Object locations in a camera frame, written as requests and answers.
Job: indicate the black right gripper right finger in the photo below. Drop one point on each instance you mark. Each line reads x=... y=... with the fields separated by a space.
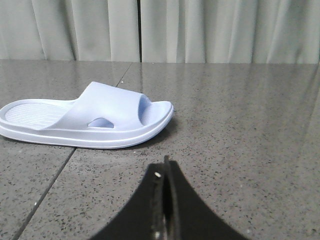
x=187 y=217

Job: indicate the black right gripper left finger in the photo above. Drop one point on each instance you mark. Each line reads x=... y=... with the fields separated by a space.
x=142 y=217

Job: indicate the light blue slipper resting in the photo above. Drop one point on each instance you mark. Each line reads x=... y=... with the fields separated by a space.
x=102 y=117

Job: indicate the grey-green curtain right panel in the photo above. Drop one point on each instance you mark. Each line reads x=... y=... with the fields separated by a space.
x=230 y=31

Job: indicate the grey-green curtain panel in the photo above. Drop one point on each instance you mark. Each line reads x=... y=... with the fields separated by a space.
x=82 y=30
x=230 y=31

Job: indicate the grey-green curtain left panel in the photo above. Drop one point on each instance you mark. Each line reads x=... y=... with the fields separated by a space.
x=82 y=30

